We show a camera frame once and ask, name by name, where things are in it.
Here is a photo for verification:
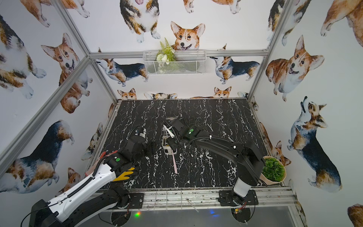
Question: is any grey toothbrush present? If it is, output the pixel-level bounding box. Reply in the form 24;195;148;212
163;125;175;138

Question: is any white toothbrush holder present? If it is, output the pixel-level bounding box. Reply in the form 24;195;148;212
162;126;177;155

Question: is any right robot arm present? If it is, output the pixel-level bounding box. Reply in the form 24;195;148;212
164;118;265;198

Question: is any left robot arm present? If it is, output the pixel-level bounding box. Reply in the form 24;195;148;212
28;128;152;227

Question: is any yellow work glove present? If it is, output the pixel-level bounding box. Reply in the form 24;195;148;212
113;167;135;182

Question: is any green fern plant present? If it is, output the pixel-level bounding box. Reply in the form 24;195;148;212
156;38;176;73

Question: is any potted green plant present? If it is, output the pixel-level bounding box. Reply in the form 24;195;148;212
260;156;286;185

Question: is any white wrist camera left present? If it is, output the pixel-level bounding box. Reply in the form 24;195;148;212
135;127;147;138

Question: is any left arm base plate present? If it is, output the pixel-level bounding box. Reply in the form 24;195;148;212
116;193;145;209

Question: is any white wire basket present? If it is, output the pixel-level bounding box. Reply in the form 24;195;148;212
143;50;207;75

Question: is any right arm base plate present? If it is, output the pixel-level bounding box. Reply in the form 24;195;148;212
217;190;259;207

